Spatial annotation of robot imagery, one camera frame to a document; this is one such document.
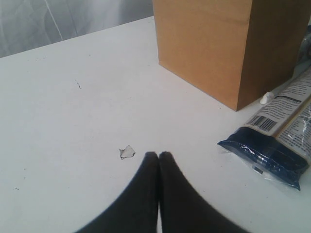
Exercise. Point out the blue noodle packet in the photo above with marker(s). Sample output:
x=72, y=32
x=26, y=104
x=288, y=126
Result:
x=277, y=138

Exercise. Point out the white backdrop curtain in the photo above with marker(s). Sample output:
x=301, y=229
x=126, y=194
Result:
x=29, y=24

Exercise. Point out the white marshmallow near bag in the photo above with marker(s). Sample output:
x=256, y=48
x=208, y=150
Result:
x=267, y=97

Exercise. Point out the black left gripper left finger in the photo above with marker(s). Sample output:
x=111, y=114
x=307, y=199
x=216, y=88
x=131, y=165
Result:
x=136, y=208

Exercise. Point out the brown paper bag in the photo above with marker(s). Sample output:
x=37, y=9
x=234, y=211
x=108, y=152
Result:
x=233, y=50

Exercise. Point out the torn clear tape scrap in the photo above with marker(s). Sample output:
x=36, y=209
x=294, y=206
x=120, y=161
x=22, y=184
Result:
x=127, y=152

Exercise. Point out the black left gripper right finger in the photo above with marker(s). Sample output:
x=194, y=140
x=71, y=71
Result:
x=182, y=209

